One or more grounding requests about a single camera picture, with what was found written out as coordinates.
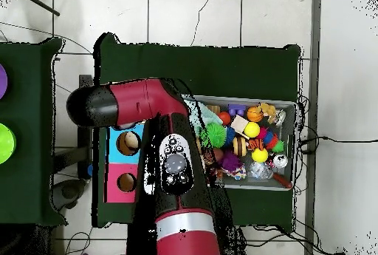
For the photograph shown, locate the light blue waffle cloth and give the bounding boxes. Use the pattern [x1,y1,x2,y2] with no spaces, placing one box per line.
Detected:
[187,99,223,135]

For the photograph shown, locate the shallow metal mesh bin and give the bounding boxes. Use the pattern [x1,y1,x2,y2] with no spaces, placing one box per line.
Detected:
[182,93,298,191]

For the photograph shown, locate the wooden box with three holes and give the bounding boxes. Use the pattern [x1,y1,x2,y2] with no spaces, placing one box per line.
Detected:
[101,121,146,204]

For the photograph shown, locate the large green spiky ball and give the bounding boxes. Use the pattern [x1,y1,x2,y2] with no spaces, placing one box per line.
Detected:
[200,122,227,149]

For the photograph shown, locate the red orange rubber ball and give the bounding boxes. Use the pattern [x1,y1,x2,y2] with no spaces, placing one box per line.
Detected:
[218,112,232,126]

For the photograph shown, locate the wooden cube block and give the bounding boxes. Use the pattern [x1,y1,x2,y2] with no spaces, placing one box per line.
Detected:
[230,115,250,135]

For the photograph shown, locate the wooden toy burger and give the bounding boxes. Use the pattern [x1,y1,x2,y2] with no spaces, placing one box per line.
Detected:
[232,135,247,157]

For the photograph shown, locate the purple rubber toy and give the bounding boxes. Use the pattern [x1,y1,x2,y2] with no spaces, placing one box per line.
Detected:
[220,150,244,176]

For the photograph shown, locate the dark green table cloth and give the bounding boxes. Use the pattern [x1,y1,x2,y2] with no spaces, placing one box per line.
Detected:
[0,37,67,228]
[92,32,303,228]

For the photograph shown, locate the yellow ball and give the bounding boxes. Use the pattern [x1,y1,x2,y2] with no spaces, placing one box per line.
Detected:
[244,121,261,138]

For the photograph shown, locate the small orange basketball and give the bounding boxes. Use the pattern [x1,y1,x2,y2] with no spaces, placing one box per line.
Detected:
[247,106,264,123]

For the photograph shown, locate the orange plush toy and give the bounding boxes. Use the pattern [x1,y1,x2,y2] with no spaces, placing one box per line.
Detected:
[256,102,278,117]

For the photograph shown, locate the grey round base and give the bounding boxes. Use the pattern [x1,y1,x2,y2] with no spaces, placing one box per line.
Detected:
[51,177,86,211]

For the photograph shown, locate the green round disc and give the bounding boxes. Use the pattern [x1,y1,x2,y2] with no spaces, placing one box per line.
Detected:
[0,122,17,166]

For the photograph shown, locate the dark rod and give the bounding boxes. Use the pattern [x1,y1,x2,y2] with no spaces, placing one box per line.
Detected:
[17,0,61,17]

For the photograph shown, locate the purple round disc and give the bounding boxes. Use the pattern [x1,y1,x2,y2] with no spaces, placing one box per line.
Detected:
[0,63,9,101]

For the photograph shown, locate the black post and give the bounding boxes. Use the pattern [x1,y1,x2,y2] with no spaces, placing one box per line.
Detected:
[78,74,95,179]

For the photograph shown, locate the black floor cable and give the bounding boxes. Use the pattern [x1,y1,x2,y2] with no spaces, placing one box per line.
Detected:
[298,135,378,154]

